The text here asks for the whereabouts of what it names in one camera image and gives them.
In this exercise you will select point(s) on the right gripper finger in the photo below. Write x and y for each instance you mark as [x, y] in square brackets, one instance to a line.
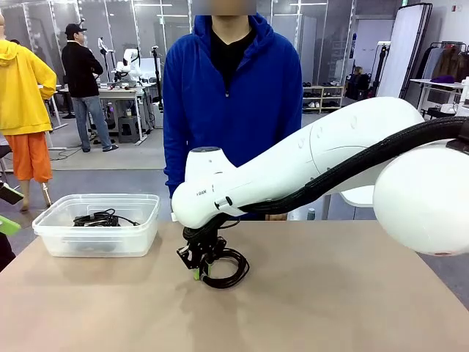
[187, 256]
[220, 247]

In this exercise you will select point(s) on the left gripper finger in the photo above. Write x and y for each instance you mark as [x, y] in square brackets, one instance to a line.
[9, 192]
[9, 224]

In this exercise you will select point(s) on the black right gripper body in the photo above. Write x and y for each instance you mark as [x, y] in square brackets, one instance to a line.
[203, 247]

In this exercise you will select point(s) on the blue sleeved right forearm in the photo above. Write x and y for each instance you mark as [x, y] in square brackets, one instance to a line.
[176, 168]

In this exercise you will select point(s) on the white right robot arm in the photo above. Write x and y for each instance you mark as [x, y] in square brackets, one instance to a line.
[275, 176]

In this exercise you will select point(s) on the small white robot arm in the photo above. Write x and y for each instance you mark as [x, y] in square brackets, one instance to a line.
[130, 64]

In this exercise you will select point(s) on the person's left hand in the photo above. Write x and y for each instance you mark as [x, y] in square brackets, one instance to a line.
[275, 217]

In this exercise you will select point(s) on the clear plastic storage box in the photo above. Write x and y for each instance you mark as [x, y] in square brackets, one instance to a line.
[143, 227]

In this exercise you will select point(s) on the small gray cylinder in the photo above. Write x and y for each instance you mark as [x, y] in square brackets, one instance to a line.
[311, 214]

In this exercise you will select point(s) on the mannequin in yellow hoodie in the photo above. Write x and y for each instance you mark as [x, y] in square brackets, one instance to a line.
[22, 91]

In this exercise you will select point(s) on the gray step stool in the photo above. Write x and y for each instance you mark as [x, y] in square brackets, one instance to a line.
[129, 130]

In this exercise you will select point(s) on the person in blue hoodie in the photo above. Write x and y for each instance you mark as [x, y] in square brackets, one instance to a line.
[227, 110]

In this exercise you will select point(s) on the man in black sweater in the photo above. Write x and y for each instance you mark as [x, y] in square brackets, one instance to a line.
[82, 73]

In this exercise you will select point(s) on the large white table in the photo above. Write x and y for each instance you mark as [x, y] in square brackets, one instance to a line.
[357, 194]

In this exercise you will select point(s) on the white workbench desk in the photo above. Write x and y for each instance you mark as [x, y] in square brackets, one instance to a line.
[122, 93]

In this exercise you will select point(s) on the white device on stand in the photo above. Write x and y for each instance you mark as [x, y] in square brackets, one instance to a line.
[102, 45]

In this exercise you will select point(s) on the wooden shoe rack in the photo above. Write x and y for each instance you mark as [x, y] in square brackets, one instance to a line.
[322, 97]

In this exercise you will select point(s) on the black luggage bags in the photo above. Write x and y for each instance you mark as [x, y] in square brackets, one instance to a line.
[357, 88]

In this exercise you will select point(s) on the black tripod pole with light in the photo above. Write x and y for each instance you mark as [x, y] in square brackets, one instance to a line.
[379, 69]

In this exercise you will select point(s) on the black utility cart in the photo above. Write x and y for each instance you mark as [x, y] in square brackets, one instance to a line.
[438, 111]

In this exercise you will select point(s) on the white folding screen panel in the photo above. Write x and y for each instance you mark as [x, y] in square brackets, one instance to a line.
[399, 55]

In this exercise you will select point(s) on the white desk with legs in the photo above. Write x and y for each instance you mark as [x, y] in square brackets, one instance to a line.
[436, 84]

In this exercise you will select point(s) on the purple cloth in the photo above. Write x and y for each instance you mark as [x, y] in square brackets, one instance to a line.
[443, 78]

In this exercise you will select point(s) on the clothes rack with coats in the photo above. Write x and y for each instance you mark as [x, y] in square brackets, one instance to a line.
[448, 60]

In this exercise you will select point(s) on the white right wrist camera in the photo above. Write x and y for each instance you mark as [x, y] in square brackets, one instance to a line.
[174, 217]

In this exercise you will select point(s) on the black camera tripod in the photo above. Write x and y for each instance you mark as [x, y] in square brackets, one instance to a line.
[157, 73]

